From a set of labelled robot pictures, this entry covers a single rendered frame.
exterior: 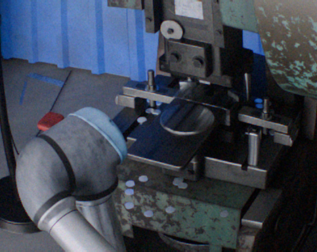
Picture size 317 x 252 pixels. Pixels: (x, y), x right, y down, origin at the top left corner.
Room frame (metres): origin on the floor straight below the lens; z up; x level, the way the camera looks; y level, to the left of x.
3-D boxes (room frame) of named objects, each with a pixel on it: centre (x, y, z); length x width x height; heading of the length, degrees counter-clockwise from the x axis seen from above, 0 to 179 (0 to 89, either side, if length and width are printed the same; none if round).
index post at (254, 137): (1.49, -0.22, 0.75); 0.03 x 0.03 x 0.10; 61
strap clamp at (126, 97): (1.77, 0.02, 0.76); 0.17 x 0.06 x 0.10; 61
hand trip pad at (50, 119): (1.65, 0.27, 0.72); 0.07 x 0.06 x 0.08; 151
